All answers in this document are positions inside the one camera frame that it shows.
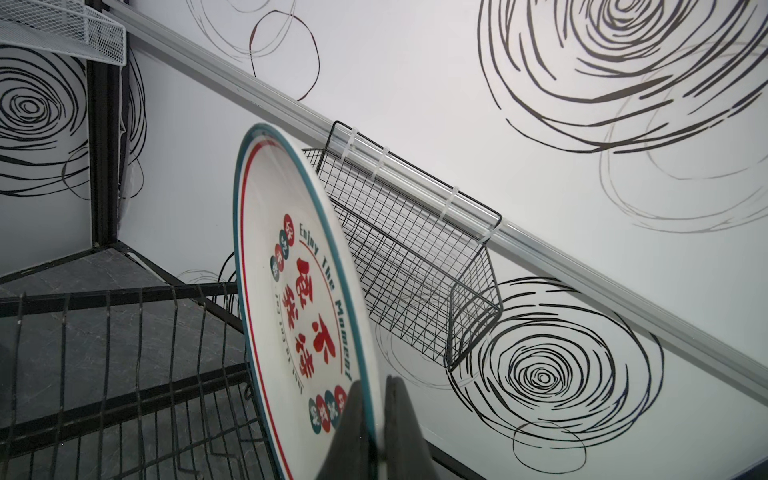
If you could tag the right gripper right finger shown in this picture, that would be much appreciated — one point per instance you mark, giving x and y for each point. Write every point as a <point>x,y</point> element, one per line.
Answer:
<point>407,453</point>

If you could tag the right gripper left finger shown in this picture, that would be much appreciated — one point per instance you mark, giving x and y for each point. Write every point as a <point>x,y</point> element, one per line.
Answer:
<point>351,455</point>

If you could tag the red characters plate green rim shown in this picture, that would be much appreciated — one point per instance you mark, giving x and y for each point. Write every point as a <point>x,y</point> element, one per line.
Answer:
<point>304,314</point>

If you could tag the black wire wall basket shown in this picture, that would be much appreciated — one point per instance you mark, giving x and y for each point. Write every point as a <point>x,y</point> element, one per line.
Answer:
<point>426,280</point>

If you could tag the black wire dish rack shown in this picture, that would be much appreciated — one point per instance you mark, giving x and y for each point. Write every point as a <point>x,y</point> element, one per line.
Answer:
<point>136,383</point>

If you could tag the aluminium wall rail back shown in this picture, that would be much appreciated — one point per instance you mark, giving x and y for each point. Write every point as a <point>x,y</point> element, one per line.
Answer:
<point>507,239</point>

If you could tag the white mesh wall shelf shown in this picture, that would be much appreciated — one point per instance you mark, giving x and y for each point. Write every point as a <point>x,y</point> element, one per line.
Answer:
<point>64,27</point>

